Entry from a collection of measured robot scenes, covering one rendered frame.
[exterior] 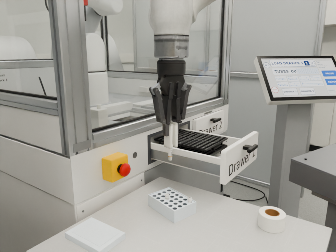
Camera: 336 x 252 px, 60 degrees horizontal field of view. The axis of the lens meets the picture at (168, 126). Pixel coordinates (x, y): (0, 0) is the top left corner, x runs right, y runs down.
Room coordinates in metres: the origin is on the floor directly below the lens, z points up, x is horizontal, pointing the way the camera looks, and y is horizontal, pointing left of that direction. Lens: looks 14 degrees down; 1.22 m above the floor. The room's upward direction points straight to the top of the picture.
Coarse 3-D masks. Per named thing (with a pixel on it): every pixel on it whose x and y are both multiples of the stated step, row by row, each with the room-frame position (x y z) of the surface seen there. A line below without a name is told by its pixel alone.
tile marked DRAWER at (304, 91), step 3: (312, 87) 1.68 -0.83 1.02; (300, 90) 1.65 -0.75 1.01; (303, 90) 1.66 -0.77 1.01; (306, 90) 1.66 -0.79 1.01; (309, 90) 1.66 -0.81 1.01; (312, 90) 1.67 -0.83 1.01; (303, 93) 1.64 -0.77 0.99; (306, 93) 1.65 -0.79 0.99; (309, 93) 1.65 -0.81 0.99; (312, 93) 1.65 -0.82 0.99; (315, 93) 1.66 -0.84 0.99
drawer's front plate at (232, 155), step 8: (248, 136) 0.99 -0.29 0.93; (256, 136) 1.04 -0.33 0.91; (232, 144) 0.90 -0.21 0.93; (240, 144) 0.92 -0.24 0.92; (248, 144) 0.98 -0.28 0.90; (224, 152) 0.83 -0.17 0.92; (232, 152) 0.86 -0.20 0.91; (240, 152) 0.92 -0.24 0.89; (256, 152) 1.06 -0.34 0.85; (224, 160) 0.83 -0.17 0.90; (232, 160) 0.87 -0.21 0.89; (240, 160) 0.92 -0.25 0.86; (224, 168) 0.83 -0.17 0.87; (240, 168) 0.93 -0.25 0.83; (224, 176) 0.83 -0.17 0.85; (232, 176) 0.87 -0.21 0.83; (224, 184) 0.83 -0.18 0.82
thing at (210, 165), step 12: (204, 132) 1.17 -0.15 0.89; (156, 144) 1.00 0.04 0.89; (228, 144) 1.10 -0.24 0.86; (156, 156) 1.00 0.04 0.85; (180, 156) 0.94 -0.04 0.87; (192, 156) 0.91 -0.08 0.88; (204, 156) 0.89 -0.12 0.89; (216, 156) 1.04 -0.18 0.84; (192, 168) 0.91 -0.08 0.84; (204, 168) 0.89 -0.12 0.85; (216, 168) 0.86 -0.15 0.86
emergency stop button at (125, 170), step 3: (123, 165) 0.81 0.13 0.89; (126, 165) 0.81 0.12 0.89; (129, 165) 0.82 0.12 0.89; (120, 168) 0.80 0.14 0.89; (123, 168) 0.80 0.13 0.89; (126, 168) 0.81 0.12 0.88; (129, 168) 0.82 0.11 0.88; (120, 171) 0.80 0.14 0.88; (123, 171) 0.80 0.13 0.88; (126, 171) 0.81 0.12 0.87; (129, 171) 0.82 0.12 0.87; (120, 174) 0.80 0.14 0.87; (123, 174) 0.80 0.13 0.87; (126, 174) 0.81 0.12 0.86
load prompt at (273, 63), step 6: (270, 60) 1.76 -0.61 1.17; (276, 60) 1.77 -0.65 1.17; (282, 60) 1.78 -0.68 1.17; (288, 60) 1.79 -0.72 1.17; (294, 60) 1.79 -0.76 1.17; (300, 60) 1.80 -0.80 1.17; (306, 60) 1.81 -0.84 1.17; (312, 60) 1.82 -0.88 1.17; (276, 66) 1.74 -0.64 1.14; (282, 66) 1.75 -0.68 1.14; (288, 66) 1.76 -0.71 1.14; (294, 66) 1.76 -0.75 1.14; (300, 66) 1.77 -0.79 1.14; (306, 66) 1.78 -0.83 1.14; (312, 66) 1.78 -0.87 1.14
